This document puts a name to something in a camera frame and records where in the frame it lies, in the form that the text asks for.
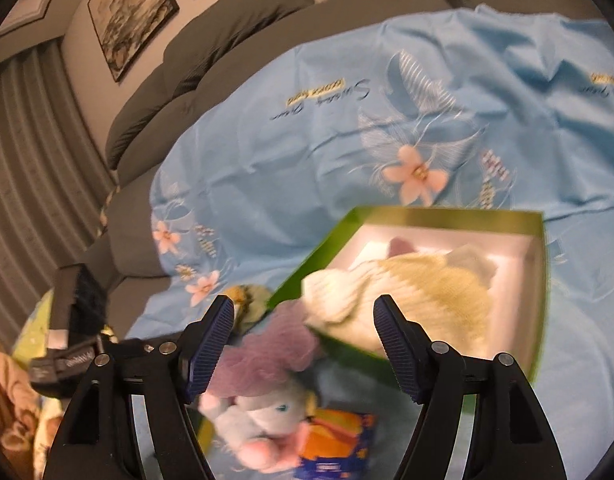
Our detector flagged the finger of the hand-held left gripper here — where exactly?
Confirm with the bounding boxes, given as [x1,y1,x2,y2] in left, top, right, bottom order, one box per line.
[107,338,156,356]

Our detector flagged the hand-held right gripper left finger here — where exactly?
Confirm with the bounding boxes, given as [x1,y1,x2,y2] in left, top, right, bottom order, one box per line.
[42,295,236,480]

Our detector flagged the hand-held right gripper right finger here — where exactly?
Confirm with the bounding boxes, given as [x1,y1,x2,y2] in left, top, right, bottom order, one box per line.
[373,294,570,480]

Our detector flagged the blue pink plush elephant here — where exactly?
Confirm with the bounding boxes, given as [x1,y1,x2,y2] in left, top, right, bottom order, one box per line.
[199,380,320,473]

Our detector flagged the green cardboard box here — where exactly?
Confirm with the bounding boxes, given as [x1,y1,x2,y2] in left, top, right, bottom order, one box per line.
[267,205,546,416]

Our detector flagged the pink soft item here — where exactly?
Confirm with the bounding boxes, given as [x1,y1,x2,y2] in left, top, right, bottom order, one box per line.
[389,237,418,259]

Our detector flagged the cream knitted hat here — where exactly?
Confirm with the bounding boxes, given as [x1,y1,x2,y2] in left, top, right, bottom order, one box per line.
[302,245,492,356]

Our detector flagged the yellow green plush toy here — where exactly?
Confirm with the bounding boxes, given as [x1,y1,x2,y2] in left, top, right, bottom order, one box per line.
[224,284,275,333]

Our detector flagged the patterned fleece blanket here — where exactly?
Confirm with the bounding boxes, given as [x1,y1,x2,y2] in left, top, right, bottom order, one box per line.
[0,287,112,480]

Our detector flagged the orange blue packet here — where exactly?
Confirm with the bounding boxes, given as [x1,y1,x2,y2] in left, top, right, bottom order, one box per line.
[294,407,378,480]

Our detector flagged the grey curtain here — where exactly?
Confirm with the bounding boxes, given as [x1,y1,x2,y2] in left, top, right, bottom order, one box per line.
[0,40,118,326]

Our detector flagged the light blue floral blanket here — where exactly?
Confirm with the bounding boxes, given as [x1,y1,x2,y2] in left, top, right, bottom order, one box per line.
[124,5,614,480]

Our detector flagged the grey sofa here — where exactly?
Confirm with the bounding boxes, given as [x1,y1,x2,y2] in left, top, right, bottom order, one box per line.
[87,0,602,291]

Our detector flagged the framed landscape picture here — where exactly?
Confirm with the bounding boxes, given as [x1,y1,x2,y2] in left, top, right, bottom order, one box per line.
[87,0,180,83]

